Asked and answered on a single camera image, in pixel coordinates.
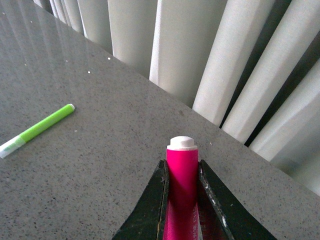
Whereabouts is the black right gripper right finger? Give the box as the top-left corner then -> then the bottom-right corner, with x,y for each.
197,159 -> 276,240

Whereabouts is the green marker pen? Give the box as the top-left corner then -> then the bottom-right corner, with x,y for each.
0,103 -> 76,159

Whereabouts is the white pleated curtain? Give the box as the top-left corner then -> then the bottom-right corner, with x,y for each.
37,0 -> 320,194

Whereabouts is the pink marker pen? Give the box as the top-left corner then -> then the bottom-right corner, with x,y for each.
163,136 -> 199,240

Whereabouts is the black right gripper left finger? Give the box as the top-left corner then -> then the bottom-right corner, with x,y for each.
112,160 -> 170,240

